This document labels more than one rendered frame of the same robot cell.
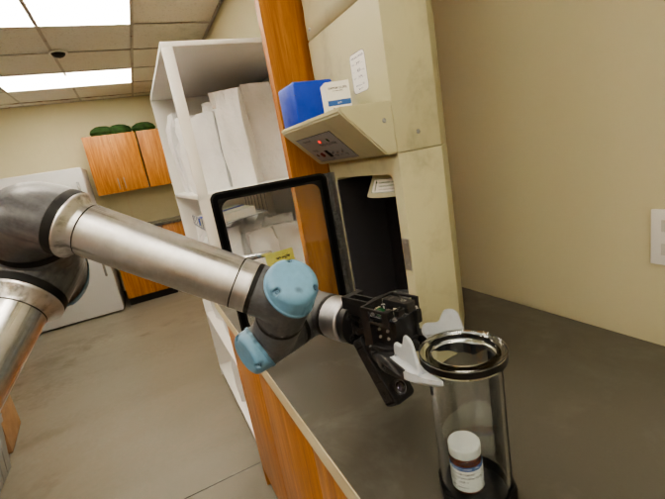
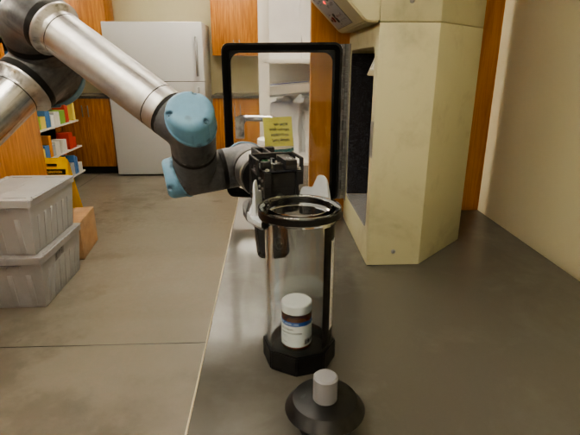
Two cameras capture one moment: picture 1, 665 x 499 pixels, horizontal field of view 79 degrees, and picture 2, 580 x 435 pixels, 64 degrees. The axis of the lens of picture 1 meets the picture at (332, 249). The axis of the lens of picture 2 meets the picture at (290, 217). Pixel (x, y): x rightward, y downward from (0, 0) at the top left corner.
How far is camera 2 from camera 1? 0.36 m
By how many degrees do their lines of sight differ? 22
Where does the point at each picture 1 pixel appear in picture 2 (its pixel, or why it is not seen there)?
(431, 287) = (391, 183)
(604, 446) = (454, 370)
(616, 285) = not seen: outside the picture
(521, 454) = (368, 347)
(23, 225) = (15, 19)
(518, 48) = not seen: outside the picture
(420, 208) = (395, 91)
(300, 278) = (195, 110)
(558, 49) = not seen: outside the picture
